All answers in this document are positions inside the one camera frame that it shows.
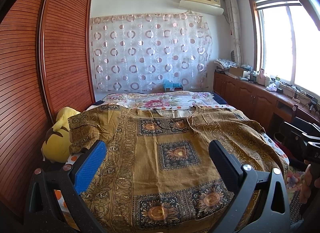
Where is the pink bottle on cabinet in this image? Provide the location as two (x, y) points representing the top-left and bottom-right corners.
(257, 69), (266, 86)

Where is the floral bed blanket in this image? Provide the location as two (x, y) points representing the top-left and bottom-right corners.
(103, 91), (219, 110)

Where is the blue box on headboard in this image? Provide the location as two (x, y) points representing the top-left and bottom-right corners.
(163, 80), (183, 93)

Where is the pale side curtain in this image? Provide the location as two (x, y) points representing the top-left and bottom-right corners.
(225, 0), (242, 67)

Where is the yellow plush toy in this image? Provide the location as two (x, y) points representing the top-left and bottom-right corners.
(41, 107), (80, 163)

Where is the stack of folded cloths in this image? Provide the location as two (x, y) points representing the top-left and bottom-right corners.
(214, 59), (238, 70)

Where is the wall air conditioner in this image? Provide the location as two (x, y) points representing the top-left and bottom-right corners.
(179, 0), (224, 16)

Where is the person right hand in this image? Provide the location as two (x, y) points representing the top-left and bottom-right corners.
(299, 160), (320, 204)

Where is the window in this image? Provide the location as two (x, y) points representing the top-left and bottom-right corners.
(249, 0), (319, 96)

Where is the long wooden cabinet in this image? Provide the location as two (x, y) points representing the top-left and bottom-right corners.
(213, 71), (320, 133)

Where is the orange dotted white sheet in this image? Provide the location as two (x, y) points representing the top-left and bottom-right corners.
(53, 105), (290, 226)

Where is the white circle pattern curtain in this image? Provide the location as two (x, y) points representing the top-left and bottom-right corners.
(90, 13), (212, 93)

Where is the brown patterned garment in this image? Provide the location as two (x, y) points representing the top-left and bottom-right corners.
(68, 104), (290, 233)

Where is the cardboard box on cabinet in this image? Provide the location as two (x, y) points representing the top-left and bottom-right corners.
(229, 67), (245, 77)

